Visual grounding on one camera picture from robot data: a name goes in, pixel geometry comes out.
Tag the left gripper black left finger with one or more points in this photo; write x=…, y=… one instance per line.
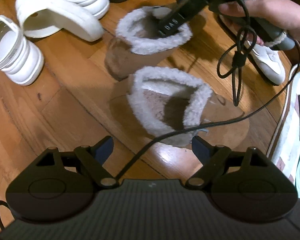
x=91, y=160

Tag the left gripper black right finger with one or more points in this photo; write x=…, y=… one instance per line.
x=212, y=159

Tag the person's right hand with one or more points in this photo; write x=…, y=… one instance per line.
x=284, y=14

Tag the brown fleece slipper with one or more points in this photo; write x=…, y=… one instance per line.
x=158, y=100
x=137, y=43

